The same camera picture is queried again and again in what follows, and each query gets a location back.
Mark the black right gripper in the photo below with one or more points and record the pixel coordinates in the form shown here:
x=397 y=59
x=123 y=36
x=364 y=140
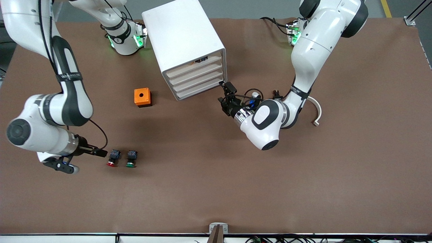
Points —
x=83 y=149

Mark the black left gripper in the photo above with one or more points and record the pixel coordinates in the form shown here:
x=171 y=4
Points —
x=230 y=108

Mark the red mushroom push button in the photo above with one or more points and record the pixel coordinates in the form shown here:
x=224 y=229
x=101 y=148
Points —
x=114 y=155

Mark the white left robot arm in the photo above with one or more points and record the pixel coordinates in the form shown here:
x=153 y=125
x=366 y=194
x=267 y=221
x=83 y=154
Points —
x=314 y=44

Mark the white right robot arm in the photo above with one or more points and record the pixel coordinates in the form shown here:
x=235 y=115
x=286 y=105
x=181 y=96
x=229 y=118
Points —
x=71 y=98

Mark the green mushroom push button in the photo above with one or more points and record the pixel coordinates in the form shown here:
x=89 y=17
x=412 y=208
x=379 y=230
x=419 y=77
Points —
x=131 y=155

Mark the orange push button box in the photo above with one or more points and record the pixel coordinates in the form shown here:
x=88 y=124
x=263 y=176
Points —
x=137 y=92

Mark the small dark electronic part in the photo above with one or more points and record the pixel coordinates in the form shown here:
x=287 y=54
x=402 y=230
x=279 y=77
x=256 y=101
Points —
x=201 y=60

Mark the brown pole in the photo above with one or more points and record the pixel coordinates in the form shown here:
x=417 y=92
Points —
x=216 y=236

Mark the black white switch module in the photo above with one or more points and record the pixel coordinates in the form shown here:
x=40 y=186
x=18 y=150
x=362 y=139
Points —
x=276 y=92

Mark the black table edge rail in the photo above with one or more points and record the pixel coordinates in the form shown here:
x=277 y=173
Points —
x=67 y=234

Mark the white curved plastic bracket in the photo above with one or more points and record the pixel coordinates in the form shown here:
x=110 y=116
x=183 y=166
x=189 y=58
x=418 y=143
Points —
x=319 y=111

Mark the grey mount bracket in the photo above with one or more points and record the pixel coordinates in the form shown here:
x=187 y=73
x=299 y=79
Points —
x=211 y=226

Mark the aluminium frame profile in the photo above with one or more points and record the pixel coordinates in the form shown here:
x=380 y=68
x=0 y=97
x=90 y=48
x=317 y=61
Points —
x=409 y=21

